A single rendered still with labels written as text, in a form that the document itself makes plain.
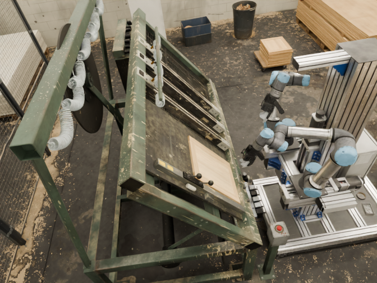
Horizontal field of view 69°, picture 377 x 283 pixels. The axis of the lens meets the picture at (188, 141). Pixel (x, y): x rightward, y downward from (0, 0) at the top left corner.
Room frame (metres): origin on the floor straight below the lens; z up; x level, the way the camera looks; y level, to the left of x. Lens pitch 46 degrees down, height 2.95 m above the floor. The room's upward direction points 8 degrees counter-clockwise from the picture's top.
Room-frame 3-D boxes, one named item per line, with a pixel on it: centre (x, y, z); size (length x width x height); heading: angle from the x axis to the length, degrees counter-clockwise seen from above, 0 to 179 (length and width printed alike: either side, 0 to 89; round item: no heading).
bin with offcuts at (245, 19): (5.90, -1.55, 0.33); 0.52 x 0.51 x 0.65; 2
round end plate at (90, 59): (1.84, 0.69, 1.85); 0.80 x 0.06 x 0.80; 0
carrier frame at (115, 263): (1.94, 0.27, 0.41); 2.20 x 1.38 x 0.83; 0
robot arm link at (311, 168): (1.18, -0.90, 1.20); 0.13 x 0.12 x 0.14; 156
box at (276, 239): (0.90, -0.59, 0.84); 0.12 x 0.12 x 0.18; 0
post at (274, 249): (0.90, -0.59, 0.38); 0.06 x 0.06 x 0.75; 0
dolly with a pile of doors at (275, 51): (4.61, -1.78, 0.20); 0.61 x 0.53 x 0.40; 2
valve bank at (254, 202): (1.34, -0.51, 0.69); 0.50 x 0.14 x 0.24; 0
